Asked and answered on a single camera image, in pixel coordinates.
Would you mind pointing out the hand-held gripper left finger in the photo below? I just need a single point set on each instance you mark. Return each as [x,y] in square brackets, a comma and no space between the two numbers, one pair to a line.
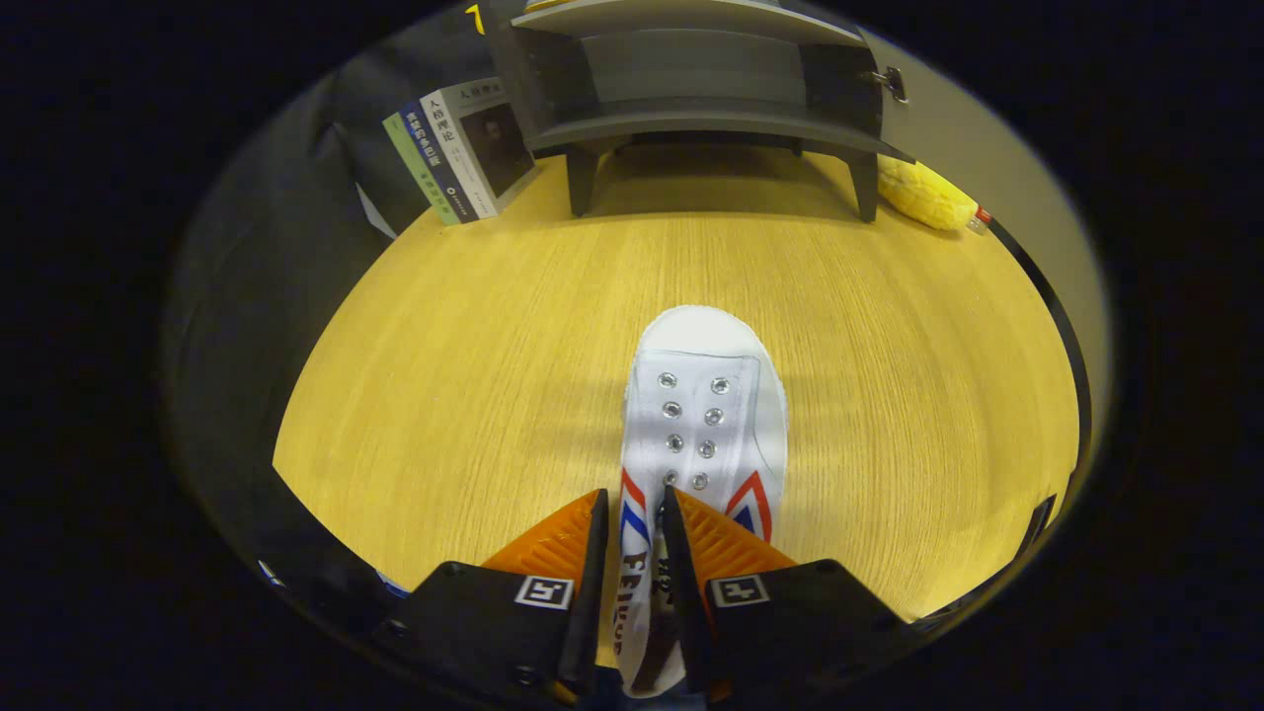
[591,592]

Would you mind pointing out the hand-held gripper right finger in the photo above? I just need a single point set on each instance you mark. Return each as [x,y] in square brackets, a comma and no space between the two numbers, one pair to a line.
[686,592]

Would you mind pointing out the white striped shoe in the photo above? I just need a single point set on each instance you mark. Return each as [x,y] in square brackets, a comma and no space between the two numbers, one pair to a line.
[706,434]

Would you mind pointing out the dark grey shoe cabinet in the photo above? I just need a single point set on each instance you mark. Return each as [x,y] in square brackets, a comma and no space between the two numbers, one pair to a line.
[691,118]

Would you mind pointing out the black backdrop cloth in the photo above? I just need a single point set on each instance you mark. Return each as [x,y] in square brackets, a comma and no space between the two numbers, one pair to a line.
[257,296]

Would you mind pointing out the white book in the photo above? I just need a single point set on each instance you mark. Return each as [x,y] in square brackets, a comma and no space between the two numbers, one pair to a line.
[474,158]

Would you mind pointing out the green book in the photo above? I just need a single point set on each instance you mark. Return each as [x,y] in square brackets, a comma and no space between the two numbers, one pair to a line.
[420,173]

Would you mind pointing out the yellow plush toy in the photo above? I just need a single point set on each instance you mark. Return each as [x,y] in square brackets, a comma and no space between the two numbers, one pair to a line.
[923,193]

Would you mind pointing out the red capped bottle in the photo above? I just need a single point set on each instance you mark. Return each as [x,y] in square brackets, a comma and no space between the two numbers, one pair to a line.
[980,219]

